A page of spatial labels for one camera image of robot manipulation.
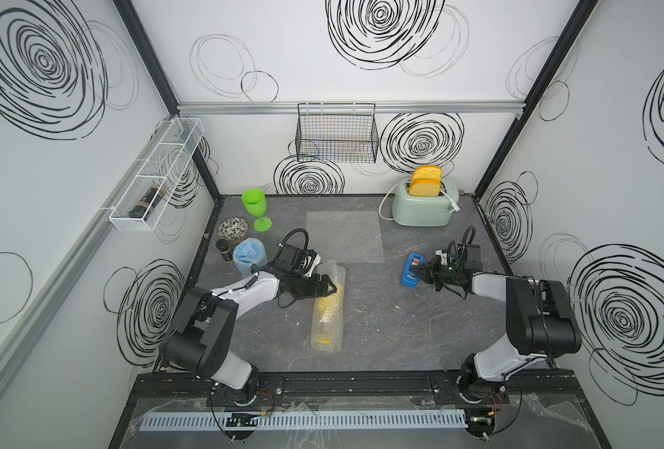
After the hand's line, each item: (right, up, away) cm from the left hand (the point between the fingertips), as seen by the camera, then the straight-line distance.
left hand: (326, 291), depth 88 cm
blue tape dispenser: (+27, +3, +3) cm, 28 cm away
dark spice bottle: (-35, +13, +6) cm, 38 cm away
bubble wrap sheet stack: (+8, +16, +18) cm, 25 cm away
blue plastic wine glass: (-24, +13, -3) cm, 27 cm away
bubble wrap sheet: (+3, +6, -1) cm, 7 cm away
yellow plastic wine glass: (+1, -6, -7) cm, 9 cm away
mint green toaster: (+36, +26, +18) cm, 48 cm away
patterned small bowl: (-37, +19, +19) cm, 46 cm away
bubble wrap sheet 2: (-24, +13, -3) cm, 27 cm away
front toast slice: (+34, +34, +9) cm, 49 cm away
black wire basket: (+4, +62, +36) cm, 71 cm away
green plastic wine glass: (-26, +29, +11) cm, 40 cm away
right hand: (+29, +7, +3) cm, 30 cm away
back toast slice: (+36, +40, +11) cm, 55 cm away
